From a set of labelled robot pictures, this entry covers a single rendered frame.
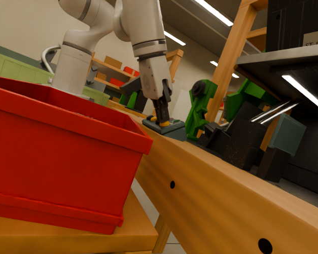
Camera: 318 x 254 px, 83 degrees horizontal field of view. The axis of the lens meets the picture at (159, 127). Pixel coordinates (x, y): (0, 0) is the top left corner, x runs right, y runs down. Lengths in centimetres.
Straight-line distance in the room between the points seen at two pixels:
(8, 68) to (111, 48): 642
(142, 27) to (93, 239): 40
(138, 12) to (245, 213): 42
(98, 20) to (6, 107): 72
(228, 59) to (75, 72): 97
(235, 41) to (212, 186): 122
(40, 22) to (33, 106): 758
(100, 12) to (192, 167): 72
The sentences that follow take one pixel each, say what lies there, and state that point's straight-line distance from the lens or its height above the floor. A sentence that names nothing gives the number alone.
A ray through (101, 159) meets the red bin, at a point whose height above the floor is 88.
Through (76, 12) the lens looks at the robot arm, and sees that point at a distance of 88.
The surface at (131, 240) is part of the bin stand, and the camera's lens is 26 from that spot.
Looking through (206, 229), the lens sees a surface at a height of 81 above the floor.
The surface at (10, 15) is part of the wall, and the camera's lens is 793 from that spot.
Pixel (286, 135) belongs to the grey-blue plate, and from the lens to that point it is 47.
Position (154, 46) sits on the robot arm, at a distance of 45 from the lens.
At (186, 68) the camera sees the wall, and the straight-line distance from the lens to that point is 866.
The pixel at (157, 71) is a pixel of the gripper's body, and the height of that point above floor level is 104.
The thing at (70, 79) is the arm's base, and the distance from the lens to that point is 83.
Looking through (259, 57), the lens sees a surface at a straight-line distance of 42.
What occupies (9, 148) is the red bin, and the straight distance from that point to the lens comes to 22.
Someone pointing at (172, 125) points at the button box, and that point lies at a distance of 51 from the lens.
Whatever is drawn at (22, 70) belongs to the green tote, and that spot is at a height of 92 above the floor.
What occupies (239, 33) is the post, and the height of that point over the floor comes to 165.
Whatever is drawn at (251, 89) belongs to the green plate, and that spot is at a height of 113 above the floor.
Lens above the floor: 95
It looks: 3 degrees down
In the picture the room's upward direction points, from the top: 21 degrees clockwise
